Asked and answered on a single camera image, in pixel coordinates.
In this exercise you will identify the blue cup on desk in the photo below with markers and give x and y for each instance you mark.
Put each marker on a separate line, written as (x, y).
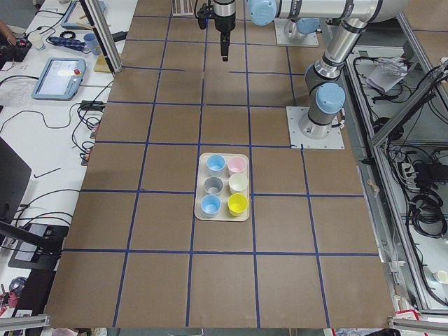
(92, 43)

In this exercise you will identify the wooden mug tree stand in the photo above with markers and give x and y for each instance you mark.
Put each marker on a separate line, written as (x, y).
(101, 65)

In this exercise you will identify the blue teach pendant far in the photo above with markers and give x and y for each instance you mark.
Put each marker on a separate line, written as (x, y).
(75, 17)

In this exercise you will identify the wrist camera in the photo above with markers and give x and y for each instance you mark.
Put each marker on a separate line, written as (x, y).
(203, 14)

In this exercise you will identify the white paper cup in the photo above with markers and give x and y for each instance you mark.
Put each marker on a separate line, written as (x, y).
(36, 41)

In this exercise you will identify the pink cup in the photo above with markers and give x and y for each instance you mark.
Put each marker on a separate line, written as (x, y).
(236, 165)

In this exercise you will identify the blue teach pendant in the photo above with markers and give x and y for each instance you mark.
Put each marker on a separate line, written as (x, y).
(75, 17)
(60, 79)

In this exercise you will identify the grey cup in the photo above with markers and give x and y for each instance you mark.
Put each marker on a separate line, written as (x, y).
(213, 185)

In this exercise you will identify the light blue cup front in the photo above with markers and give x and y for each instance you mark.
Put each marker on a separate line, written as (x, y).
(210, 205)

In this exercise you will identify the blue teach pendant near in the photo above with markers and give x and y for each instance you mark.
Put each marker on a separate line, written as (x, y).
(60, 79)

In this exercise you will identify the yellow cup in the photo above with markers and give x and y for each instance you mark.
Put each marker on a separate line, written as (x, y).
(237, 204)

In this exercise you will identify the black monitor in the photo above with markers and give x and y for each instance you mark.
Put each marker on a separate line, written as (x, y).
(14, 178)

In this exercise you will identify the blue plaid cloth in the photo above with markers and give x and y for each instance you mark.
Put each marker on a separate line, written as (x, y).
(70, 43)

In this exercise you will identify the black power adapter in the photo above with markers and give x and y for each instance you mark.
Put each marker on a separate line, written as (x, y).
(119, 36)

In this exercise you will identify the light blue cup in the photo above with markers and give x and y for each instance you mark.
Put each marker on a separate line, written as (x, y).
(210, 205)
(216, 165)

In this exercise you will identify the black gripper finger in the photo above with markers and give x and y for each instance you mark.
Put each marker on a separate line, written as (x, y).
(224, 45)

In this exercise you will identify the light blue cup rear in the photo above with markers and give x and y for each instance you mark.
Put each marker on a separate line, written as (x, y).
(216, 165)

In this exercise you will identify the aluminium frame post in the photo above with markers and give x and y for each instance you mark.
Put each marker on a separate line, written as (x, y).
(101, 30)

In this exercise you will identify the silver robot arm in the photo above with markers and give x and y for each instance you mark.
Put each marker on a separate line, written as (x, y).
(327, 98)

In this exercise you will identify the beige plastic tray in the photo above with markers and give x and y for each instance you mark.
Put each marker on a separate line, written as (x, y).
(222, 191)

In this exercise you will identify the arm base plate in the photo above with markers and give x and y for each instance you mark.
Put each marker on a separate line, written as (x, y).
(301, 33)
(304, 134)

